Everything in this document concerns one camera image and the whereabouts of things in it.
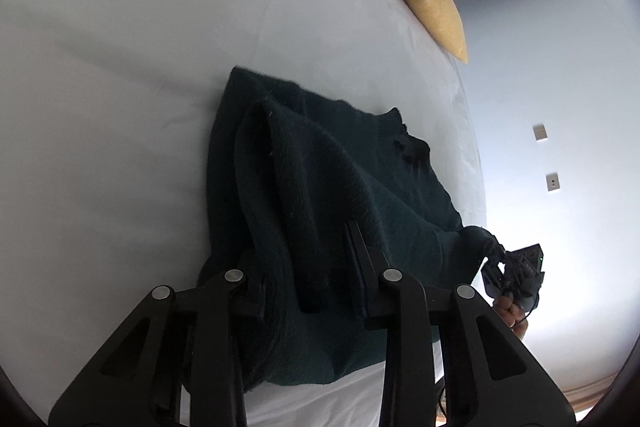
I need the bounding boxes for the person's right hand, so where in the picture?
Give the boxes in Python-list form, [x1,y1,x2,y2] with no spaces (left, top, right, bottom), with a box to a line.
[492,293,532,341]

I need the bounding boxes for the bed with white sheet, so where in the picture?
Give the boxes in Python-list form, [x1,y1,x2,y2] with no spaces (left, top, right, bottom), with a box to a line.
[0,0,488,427]

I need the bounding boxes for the dark green sweater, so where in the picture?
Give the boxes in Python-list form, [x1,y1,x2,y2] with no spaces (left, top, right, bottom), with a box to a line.
[197,66,503,395]

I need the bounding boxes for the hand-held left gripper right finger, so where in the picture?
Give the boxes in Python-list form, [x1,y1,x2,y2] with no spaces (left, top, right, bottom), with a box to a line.
[345,221,577,427]

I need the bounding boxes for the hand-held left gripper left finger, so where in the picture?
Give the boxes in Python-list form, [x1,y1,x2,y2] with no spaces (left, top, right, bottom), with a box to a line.
[47,268,266,427]

